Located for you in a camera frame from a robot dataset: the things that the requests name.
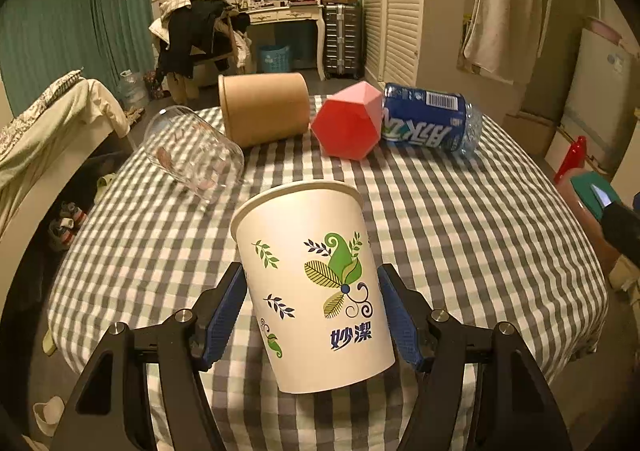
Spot clear water jug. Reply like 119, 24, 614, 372
118, 70, 149, 111

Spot teal curtain left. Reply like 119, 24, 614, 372
1, 0, 154, 115

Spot hanging beige towel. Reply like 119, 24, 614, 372
461, 0, 542, 86

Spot red white sneaker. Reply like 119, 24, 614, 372
48, 202, 87, 252

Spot green plastic stool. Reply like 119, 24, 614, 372
570, 171, 620, 221

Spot bed with beige bedding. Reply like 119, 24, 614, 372
1, 70, 130, 301

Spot white refrigerator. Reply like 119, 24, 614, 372
544, 18, 639, 176

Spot clear glass cup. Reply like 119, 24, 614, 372
142, 105, 244, 204

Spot blue laundry basket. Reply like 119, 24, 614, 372
259, 44, 292, 74

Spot blue plastic drink bottle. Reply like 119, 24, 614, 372
381, 82, 483, 153

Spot grey checkered tablecloth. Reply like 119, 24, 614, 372
48, 117, 608, 450

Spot white floral paper cup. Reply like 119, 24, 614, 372
230, 180, 395, 395

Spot dark suitcase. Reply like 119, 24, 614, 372
323, 3, 362, 78

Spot white desk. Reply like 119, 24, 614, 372
247, 1, 326, 81

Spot red geometric cup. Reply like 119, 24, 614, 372
310, 81, 383, 160

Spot white louvered wardrobe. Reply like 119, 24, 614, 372
360, 0, 471, 92

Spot red plastic stool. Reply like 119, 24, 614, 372
553, 136, 587, 183

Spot brown kraft paper cup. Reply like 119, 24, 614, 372
218, 73, 310, 148

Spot white slipper bottom left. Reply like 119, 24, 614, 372
32, 396, 65, 437

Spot chair piled with clothes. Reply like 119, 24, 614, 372
149, 0, 250, 104

